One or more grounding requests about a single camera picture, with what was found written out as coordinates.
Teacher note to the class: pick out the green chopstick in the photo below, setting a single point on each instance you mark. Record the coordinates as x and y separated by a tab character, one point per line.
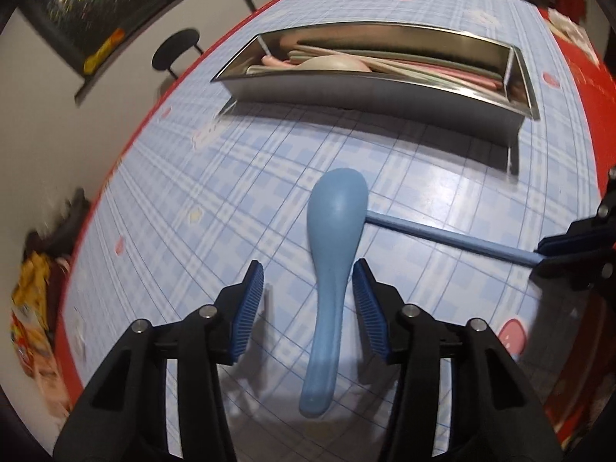
409	59

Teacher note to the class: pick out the beige chopstick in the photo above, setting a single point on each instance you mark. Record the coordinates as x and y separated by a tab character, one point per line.
372	62

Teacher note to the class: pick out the blue plastic spoon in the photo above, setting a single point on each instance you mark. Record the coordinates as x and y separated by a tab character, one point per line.
336	212

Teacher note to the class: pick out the stainless steel utensil tray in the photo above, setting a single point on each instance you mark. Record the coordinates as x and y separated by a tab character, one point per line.
495	116

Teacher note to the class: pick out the pink plastic spoon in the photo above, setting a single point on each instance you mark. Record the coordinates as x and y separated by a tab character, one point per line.
273	62

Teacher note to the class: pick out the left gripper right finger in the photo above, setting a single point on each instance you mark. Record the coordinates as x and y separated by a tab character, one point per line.
378	306

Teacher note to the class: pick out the pink chopstick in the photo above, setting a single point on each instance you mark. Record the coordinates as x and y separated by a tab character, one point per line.
478	80

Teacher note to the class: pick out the black round chair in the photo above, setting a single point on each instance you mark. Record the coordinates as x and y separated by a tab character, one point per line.
173	47

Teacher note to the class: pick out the yellow snack bags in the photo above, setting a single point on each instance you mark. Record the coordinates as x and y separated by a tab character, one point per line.
32	287

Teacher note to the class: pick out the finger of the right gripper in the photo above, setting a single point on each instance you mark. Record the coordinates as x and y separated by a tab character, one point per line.
581	271
582	236

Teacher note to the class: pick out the beige plastic spoon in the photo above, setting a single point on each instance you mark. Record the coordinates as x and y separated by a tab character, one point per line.
334	63

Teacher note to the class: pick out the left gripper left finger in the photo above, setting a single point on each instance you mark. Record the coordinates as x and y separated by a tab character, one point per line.
237	306

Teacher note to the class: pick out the blue chopstick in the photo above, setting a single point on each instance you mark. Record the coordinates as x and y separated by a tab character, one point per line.
463	242

